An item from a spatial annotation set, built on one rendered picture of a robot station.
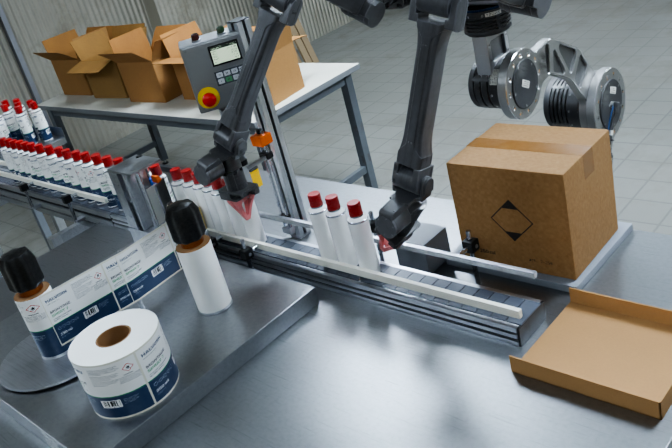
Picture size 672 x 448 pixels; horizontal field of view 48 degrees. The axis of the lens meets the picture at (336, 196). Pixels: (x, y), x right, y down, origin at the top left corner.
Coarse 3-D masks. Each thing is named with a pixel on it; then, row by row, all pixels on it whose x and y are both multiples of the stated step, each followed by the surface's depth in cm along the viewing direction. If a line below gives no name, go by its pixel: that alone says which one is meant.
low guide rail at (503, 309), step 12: (228, 240) 223; (252, 240) 216; (276, 252) 209; (288, 252) 205; (300, 252) 202; (324, 264) 196; (336, 264) 192; (348, 264) 190; (372, 276) 184; (384, 276) 181; (408, 288) 177; (420, 288) 174; (432, 288) 172; (456, 300) 168; (468, 300) 165; (480, 300) 163; (504, 312) 159; (516, 312) 157
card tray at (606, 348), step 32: (576, 320) 162; (608, 320) 160; (640, 320) 157; (544, 352) 156; (576, 352) 153; (608, 352) 151; (640, 352) 149; (576, 384) 143; (608, 384) 143; (640, 384) 141
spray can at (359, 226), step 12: (348, 204) 182; (360, 204) 182; (360, 216) 183; (360, 228) 182; (360, 240) 184; (372, 240) 186; (360, 252) 186; (372, 252) 186; (360, 264) 188; (372, 264) 187
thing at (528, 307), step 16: (224, 240) 228; (272, 240) 220; (272, 256) 212; (320, 256) 205; (336, 272) 195; (384, 272) 190; (400, 272) 188; (400, 288) 181; (448, 288) 176; (464, 288) 175; (448, 304) 171; (464, 304) 170; (512, 304) 165; (528, 304) 164; (512, 320) 160
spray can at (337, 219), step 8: (328, 200) 187; (336, 200) 188; (328, 208) 189; (336, 208) 188; (344, 208) 190; (328, 216) 189; (336, 216) 188; (344, 216) 189; (328, 224) 191; (336, 224) 189; (344, 224) 189; (336, 232) 190; (344, 232) 190; (336, 240) 191; (344, 240) 191; (336, 248) 193; (344, 248) 192; (352, 248) 193; (344, 256) 193; (352, 256) 193; (352, 264) 194
